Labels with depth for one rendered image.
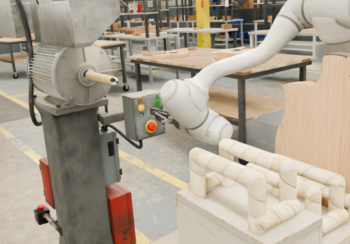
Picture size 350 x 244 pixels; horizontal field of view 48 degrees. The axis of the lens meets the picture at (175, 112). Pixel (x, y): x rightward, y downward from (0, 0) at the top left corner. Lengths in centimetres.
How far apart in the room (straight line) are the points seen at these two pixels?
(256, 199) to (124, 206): 137
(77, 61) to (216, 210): 97
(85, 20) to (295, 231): 88
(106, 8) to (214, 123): 51
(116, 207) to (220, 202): 121
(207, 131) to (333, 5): 56
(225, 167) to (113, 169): 129
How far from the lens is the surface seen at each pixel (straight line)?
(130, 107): 175
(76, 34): 128
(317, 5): 140
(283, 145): 112
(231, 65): 135
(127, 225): 208
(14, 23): 190
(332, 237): 91
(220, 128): 131
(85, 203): 194
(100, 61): 164
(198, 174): 83
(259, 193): 70
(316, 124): 103
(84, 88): 162
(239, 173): 72
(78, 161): 186
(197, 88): 127
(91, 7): 130
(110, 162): 197
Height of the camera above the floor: 150
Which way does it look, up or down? 15 degrees down
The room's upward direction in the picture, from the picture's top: 4 degrees counter-clockwise
